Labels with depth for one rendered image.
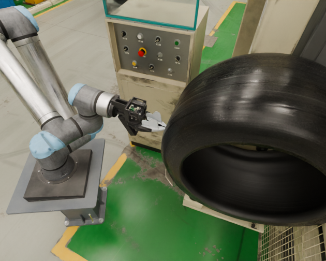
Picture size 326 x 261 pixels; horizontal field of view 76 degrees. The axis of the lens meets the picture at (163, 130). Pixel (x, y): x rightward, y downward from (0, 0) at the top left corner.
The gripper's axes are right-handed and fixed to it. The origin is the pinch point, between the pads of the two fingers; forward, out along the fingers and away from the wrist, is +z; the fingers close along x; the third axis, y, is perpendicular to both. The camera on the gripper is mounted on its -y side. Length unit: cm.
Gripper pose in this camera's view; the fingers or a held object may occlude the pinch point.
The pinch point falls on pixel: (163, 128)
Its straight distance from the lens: 76.0
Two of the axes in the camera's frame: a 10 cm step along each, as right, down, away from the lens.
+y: 1.1, -6.2, -7.8
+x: 3.4, -7.1, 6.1
